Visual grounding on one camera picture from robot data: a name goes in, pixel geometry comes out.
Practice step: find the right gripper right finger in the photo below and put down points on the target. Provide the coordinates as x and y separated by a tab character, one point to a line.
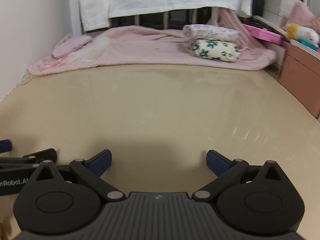
228	172

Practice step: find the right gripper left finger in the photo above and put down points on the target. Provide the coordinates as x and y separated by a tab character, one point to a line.
88	173

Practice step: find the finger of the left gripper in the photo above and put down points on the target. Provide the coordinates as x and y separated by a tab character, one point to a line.
33	158
5	146

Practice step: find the person's left hand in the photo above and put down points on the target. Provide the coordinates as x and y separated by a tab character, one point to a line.
5	230

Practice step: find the folded floral cream cloth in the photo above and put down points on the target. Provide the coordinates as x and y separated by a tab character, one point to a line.
214	50

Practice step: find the pink fluffy blanket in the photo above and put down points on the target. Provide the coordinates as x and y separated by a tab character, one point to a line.
140	45

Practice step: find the pink plastic case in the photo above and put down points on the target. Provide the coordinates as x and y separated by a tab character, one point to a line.
263	34

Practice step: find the folded pink patterned cloth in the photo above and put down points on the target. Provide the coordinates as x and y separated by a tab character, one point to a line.
209	32

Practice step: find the yellow white plush toy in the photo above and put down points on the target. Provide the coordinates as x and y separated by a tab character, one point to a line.
300	33

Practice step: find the stacked white boxes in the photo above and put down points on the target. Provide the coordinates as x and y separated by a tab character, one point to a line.
278	11

